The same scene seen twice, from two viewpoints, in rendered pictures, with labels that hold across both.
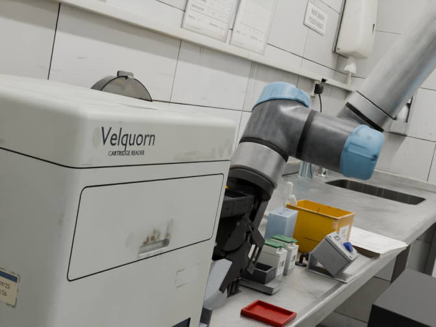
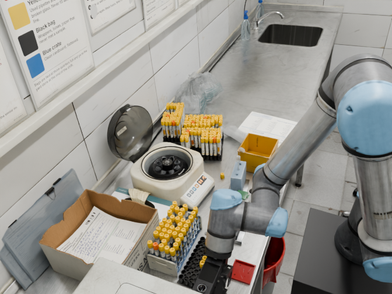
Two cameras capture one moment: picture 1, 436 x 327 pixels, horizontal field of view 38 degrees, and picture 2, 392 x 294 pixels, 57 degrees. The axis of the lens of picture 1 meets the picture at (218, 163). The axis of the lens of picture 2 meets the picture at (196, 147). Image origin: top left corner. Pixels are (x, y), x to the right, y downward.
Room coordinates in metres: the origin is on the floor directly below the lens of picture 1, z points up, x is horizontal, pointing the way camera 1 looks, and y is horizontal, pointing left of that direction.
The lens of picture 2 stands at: (0.30, -0.02, 1.87)
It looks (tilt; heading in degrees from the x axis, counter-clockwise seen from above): 38 degrees down; 1
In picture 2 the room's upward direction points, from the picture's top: 5 degrees counter-clockwise
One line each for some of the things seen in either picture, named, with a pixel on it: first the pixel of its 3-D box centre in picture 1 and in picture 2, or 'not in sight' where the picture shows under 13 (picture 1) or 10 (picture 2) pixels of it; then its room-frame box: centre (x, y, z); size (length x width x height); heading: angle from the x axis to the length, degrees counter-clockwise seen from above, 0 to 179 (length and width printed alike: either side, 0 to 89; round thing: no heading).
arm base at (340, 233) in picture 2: not in sight; (365, 234); (0.97, -0.48, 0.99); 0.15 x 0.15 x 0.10
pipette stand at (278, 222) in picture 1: (279, 234); (238, 179); (1.31, -0.16, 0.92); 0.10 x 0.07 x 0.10; 161
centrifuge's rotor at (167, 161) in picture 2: not in sight; (168, 168); (1.36, 0.11, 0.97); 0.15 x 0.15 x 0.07
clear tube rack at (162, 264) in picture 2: not in sight; (175, 240); (1.05, 0.08, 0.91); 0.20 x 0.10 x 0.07; 155
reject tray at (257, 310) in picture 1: (268, 313); (242, 271); (0.94, -0.12, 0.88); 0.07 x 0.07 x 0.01; 65
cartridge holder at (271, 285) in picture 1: (255, 274); (230, 231); (1.09, -0.10, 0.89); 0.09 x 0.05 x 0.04; 67
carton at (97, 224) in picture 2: not in sight; (104, 240); (1.04, 0.31, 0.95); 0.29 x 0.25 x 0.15; 65
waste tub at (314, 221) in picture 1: (316, 228); (258, 154); (1.45, -0.25, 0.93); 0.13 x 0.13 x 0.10; 62
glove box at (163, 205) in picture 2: not in sight; (140, 206); (1.21, 0.21, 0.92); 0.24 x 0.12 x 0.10; 65
